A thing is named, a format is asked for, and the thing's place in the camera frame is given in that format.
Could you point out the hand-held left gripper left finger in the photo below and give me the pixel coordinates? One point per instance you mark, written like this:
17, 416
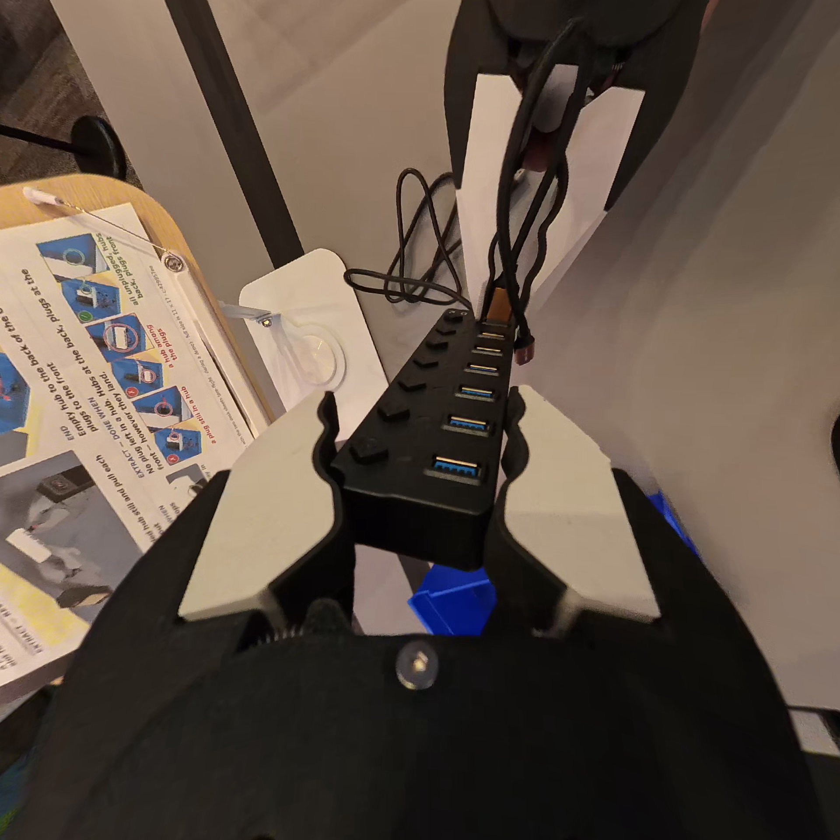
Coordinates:
262, 512

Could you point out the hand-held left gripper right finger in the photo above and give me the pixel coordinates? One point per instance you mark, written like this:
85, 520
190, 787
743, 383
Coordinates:
577, 525

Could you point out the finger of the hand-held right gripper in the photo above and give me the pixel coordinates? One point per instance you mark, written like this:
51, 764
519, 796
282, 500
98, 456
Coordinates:
604, 144
479, 170

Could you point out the black usb hub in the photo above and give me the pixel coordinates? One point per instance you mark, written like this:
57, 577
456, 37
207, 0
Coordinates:
420, 426

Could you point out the person's right hand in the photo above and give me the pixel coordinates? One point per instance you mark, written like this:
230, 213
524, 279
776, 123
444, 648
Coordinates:
541, 154

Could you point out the blue plastic bin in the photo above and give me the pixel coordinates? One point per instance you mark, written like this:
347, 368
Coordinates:
453, 600

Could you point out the printed instruction sheet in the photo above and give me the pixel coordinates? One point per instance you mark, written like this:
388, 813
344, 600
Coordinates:
98, 328

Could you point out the black textured armrest pad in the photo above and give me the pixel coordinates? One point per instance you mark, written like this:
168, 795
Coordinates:
835, 443

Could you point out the wooden instruction board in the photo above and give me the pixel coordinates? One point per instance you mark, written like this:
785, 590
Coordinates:
79, 197

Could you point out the black round stand base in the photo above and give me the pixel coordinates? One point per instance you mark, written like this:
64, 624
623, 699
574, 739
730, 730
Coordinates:
98, 148

